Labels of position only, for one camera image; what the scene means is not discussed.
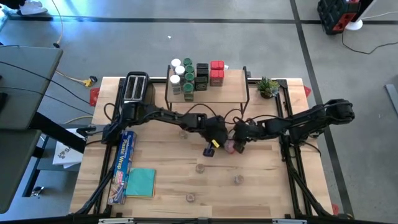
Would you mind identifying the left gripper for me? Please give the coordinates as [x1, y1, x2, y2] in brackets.
[203, 114, 230, 158]

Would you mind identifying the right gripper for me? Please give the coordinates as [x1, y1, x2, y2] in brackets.
[229, 119, 266, 155]

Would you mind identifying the small potted succulent plant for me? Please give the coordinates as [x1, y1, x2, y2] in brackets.
[256, 76, 280, 100]

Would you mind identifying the blue plastic wrap box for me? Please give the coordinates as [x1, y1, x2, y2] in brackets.
[107, 130, 137, 205]

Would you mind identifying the black two-slot toaster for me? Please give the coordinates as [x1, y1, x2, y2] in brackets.
[119, 71, 156, 124]

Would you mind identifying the white printed paper box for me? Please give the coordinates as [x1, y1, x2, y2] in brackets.
[52, 128, 85, 169]

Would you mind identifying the black diagonal desk beam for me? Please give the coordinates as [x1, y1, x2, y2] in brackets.
[29, 111, 88, 154]

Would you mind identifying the black red tool case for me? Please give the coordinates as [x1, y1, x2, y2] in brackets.
[317, 0, 363, 35]

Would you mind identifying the grey metal bar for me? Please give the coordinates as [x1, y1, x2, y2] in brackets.
[384, 83, 398, 118]

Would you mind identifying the white stand base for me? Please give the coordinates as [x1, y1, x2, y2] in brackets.
[344, 0, 380, 32]

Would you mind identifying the small metal clip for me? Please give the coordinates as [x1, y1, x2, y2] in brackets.
[30, 185, 45, 198]

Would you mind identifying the grey desk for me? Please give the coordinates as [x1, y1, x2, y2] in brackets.
[0, 45, 65, 214]

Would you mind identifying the person's foot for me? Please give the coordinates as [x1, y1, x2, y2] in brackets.
[17, 0, 49, 16]

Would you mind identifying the wooden shelf black frame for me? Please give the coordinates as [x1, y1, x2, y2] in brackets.
[164, 64, 251, 115]

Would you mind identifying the black floor cable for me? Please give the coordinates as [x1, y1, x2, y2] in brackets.
[341, 29, 398, 55]

